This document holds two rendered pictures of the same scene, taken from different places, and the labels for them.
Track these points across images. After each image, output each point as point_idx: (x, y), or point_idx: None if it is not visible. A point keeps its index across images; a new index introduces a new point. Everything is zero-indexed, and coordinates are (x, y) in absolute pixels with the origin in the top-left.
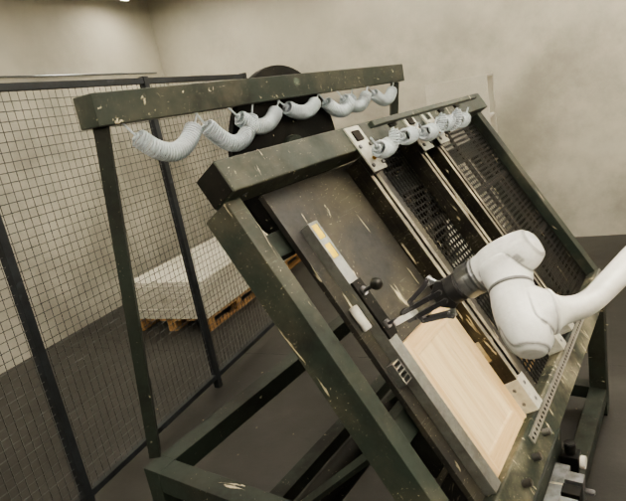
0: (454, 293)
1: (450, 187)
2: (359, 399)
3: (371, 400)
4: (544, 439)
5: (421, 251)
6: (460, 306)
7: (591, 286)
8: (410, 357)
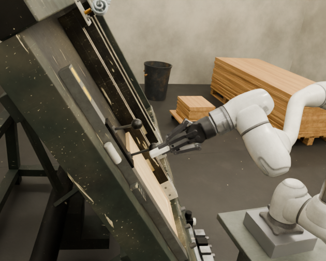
0: (211, 132)
1: (107, 46)
2: (145, 224)
3: (149, 222)
4: (181, 214)
5: (117, 95)
6: (140, 135)
7: (291, 127)
8: (141, 179)
